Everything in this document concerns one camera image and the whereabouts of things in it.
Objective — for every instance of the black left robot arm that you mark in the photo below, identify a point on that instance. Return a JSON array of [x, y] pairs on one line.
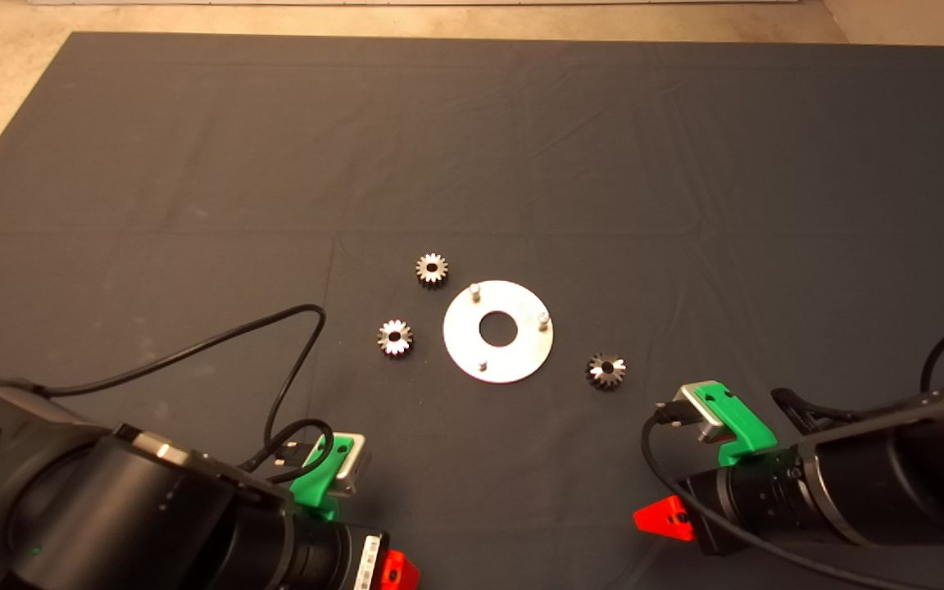
[[111, 508]]

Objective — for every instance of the small steel planetary gear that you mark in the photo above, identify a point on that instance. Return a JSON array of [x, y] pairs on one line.
[[596, 378], [387, 343], [424, 263]]

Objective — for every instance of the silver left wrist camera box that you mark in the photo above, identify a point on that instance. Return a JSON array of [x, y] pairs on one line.
[[356, 471]]

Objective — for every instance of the round metal carrier plate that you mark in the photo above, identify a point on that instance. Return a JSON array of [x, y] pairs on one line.
[[472, 344]]

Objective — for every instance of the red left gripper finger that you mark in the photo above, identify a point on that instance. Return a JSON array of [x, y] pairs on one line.
[[398, 572]]

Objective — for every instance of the green left camera mount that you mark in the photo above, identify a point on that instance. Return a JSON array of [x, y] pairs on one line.
[[308, 487]]

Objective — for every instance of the dark grey table cloth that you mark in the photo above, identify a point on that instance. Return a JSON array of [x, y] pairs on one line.
[[521, 164]]

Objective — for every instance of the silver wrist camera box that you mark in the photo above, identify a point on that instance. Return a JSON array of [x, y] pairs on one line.
[[356, 471], [701, 414]]

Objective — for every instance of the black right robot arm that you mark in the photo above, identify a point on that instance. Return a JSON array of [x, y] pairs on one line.
[[914, 475]]

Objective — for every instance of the green right camera mount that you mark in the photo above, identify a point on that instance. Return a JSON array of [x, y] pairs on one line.
[[746, 426]]

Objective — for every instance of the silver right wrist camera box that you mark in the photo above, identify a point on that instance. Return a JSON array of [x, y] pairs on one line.
[[701, 414]]

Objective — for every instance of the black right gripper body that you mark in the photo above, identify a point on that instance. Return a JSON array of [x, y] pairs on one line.
[[751, 508]]

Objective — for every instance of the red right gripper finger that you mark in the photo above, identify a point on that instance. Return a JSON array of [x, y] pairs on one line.
[[662, 519]]

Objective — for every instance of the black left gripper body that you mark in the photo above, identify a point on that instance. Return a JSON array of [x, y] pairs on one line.
[[333, 557]]

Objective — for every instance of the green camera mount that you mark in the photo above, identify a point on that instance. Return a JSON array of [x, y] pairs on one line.
[[746, 426], [308, 487]]

